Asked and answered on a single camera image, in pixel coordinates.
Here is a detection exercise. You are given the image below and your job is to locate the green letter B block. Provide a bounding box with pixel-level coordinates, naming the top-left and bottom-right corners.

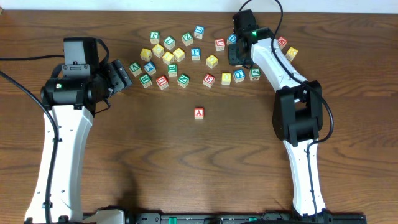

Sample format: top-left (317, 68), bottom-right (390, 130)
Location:
top-left (139, 73), bottom-right (152, 88)

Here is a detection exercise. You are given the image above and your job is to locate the red letter A block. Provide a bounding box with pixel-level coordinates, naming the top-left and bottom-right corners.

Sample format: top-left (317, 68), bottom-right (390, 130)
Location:
top-left (194, 108), bottom-right (205, 120)

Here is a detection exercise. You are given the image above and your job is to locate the yellow block right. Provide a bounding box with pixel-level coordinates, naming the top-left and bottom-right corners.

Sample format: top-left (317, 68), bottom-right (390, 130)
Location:
top-left (173, 47), bottom-right (185, 62)

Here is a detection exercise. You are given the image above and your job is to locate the blue letter P block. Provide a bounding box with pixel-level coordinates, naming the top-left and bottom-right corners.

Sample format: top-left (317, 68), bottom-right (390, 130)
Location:
top-left (191, 48), bottom-right (201, 61)

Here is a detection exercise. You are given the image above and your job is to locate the yellow letter o block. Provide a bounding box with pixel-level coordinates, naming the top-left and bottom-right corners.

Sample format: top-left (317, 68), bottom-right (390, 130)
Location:
top-left (221, 73), bottom-right (231, 85)
top-left (206, 55), bottom-right (218, 68)

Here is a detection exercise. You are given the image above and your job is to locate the yellow letter O block middle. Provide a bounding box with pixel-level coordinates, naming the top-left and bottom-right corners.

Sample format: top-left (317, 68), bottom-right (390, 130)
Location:
top-left (206, 55), bottom-right (218, 68)

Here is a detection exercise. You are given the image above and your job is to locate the green letter R block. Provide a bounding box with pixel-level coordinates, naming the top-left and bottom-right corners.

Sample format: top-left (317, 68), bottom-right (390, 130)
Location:
top-left (167, 64), bottom-right (178, 77)

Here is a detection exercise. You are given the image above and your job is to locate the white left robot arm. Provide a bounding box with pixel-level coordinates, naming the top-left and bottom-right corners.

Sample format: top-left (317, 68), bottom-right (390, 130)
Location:
top-left (24, 37), bottom-right (132, 223)

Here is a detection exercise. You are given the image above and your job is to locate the green letter Z block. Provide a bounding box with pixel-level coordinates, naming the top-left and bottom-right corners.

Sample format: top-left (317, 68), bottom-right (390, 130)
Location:
top-left (182, 32), bottom-right (193, 46)

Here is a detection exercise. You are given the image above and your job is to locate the green letter N block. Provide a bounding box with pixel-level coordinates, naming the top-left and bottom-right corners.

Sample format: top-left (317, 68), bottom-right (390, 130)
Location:
top-left (177, 74), bottom-right (190, 88)

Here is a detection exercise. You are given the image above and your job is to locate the green number 7 block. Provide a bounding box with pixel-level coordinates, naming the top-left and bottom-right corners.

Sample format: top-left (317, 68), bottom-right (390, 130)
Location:
top-left (164, 35), bottom-right (175, 50)

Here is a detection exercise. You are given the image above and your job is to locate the yellow block lower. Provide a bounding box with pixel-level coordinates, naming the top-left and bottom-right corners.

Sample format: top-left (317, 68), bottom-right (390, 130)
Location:
top-left (162, 52), bottom-right (174, 65)

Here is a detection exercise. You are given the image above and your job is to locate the green letter j block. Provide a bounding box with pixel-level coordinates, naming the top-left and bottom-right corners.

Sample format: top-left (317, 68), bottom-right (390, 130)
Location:
top-left (249, 68), bottom-right (261, 81)
top-left (150, 31), bottom-right (160, 44)

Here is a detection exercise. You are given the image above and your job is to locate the yellow letter K block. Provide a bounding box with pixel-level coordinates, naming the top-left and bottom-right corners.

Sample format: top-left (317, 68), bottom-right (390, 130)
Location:
top-left (285, 47), bottom-right (299, 62)

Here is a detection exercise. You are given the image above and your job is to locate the yellow block far left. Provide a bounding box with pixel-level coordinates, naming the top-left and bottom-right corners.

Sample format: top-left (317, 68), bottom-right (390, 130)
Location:
top-left (140, 48), bottom-right (152, 62)

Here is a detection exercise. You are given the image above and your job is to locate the blue letter T block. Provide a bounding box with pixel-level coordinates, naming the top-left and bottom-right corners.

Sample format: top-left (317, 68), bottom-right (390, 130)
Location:
top-left (233, 69), bottom-right (246, 83)

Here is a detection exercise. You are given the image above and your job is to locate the blue number 2 block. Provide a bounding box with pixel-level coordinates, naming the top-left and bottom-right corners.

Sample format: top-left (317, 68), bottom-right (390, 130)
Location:
top-left (144, 61), bottom-right (156, 76)

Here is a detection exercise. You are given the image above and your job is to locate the blue letter D block left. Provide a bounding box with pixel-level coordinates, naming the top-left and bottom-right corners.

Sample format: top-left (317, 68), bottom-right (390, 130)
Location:
top-left (227, 34), bottom-right (237, 45)

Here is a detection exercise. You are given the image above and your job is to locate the red letter E block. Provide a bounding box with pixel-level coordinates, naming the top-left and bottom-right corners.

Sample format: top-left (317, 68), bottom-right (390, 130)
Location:
top-left (203, 73), bottom-right (215, 88)

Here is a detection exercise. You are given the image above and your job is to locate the green letter J block back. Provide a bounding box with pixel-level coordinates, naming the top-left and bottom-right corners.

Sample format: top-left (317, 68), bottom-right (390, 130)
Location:
top-left (150, 31), bottom-right (160, 44)

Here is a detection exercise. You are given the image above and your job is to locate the yellow letter O block front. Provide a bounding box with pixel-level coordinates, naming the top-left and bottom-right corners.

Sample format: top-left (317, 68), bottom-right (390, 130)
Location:
top-left (221, 73), bottom-right (231, 85)

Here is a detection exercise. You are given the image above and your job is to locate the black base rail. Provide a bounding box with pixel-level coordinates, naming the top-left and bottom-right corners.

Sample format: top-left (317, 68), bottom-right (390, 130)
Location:
top-left (81, 207), bottom-right (367, 224)

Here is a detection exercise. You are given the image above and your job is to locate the red letter U block lower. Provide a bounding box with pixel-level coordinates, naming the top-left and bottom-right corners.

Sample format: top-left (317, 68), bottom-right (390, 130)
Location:
top-left (156, 75), bottom-right (169, 90)

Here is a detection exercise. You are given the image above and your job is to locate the yellow block upper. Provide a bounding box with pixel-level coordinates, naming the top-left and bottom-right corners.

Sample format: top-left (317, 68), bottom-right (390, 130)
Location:
top-left (152, 44), bottom-right (165, 58)

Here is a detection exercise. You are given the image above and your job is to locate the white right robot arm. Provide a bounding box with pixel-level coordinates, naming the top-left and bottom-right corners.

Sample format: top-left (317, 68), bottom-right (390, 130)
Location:
top-left (228, 9), bottom-right (326, 218)

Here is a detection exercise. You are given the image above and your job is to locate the blue letter L block back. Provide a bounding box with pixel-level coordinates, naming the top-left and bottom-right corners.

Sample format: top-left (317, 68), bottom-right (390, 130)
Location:
top-left (194, 26), bottom-right (205, 39)

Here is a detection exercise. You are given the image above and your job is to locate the red letter M block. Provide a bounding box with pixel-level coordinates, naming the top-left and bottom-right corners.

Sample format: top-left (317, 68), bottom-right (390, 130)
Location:
top-left (277, 36), bottom-right (287, 49)

